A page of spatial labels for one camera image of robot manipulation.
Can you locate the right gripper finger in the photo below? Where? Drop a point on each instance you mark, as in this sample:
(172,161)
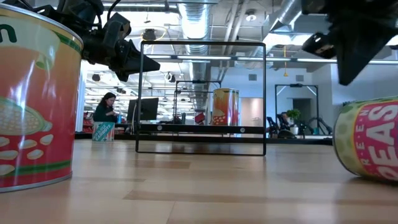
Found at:
(354,56)

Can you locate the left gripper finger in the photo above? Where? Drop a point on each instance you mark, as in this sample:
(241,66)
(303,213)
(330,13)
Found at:
(140,60)

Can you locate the short carrots can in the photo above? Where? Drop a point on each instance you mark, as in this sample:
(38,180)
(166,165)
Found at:
(103,131)

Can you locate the green peas can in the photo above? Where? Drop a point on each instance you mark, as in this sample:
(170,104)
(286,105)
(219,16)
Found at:
(373,140)

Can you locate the orange red corn can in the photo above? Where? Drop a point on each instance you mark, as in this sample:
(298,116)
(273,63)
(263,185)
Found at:
(225,107)
(37,124)

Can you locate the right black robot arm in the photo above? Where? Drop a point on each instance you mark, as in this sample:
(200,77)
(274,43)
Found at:
(342,6)

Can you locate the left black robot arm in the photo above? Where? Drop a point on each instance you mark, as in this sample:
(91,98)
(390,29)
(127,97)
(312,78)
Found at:
(81,9)

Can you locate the black computer monitor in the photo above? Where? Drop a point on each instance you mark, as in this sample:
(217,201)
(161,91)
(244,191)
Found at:
(146,109)

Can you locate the person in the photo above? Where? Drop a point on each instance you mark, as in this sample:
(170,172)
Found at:
(104,113)

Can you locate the green potted plant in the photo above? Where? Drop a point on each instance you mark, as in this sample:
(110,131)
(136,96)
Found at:
(293,113)

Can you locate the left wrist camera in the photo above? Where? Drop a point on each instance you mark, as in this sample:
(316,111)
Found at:
(116,28)

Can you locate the black hanging camera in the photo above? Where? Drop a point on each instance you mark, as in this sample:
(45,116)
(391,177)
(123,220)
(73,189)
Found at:
(149,34)

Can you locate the long ceiling light rail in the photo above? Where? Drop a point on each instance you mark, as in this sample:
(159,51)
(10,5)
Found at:
(202,58)

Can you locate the silver ventilation duct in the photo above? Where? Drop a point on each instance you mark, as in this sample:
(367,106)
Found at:
(194,21)
(286,12)

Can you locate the black frame wooden shelf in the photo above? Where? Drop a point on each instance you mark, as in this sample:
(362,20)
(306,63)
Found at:
(202,129)

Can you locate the black table frame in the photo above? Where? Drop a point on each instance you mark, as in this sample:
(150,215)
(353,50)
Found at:
(217,139)

